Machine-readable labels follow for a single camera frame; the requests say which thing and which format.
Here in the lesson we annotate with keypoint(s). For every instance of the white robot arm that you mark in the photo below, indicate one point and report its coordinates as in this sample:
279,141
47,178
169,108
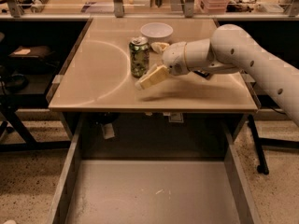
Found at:
229,50

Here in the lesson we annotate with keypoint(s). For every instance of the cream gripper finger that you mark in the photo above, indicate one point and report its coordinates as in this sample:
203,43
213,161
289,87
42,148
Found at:
159,47
155,75

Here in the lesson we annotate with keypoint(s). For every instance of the white ceramic bowl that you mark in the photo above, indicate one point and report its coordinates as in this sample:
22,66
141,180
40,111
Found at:
157,32

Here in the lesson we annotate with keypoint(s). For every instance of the green soda can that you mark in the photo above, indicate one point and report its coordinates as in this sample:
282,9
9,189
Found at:
139,48

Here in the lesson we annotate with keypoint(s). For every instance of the black snack bar wrapper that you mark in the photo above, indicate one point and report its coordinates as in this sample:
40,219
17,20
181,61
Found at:
205,75

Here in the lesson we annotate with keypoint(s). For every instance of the open grey metal drawer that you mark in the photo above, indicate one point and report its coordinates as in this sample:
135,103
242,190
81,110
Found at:
153,172

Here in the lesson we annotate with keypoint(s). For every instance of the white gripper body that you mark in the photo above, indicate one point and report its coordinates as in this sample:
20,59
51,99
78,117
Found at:
174,58

